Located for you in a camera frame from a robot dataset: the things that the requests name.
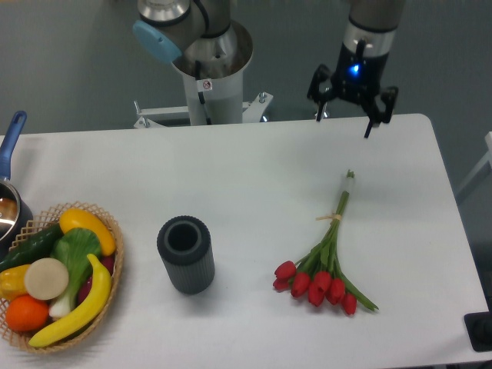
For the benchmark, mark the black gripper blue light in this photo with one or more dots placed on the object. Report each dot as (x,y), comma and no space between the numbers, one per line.
(357,79)

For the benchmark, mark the red tulip bouquet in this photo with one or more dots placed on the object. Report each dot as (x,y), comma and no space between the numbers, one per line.
(318,275)

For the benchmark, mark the dark grey ribbed vase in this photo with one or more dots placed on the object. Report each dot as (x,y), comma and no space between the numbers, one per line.
(184,245)

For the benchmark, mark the beige round disc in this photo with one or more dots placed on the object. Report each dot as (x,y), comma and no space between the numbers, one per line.
(46,279)

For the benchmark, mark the dark green cucumber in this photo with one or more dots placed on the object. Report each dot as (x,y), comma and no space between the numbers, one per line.
(37,246)

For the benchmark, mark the dark red vegetable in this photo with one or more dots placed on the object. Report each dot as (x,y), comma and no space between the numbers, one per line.
(83,292)

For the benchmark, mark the yellow squash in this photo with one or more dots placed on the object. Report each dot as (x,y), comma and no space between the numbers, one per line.
(78,218)

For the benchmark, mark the saucepan with blue handle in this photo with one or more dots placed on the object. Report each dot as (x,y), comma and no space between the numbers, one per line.
(15,213)

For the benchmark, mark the yellow bell pepper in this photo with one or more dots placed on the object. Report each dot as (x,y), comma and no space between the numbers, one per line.
(12,282)

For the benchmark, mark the yellow banana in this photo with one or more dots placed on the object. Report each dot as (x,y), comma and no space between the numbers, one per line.
(82,314)

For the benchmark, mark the woven wicker basket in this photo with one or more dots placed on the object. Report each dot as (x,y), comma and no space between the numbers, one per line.
(41,221)

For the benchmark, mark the orange fruit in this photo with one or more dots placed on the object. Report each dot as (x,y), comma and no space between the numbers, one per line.
(26,313)

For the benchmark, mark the black device at table edge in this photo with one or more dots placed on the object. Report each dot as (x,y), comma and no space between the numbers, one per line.
(478,327)

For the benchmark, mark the green bok choy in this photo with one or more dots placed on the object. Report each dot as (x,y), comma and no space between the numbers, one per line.
(72,250)

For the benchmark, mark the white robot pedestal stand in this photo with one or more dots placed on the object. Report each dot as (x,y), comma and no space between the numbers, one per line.
(209,101)

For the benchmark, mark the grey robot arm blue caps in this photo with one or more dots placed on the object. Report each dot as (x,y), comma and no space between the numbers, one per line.
(211,51)

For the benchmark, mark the white furniture frame right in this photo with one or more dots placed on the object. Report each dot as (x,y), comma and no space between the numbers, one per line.
(476,175)

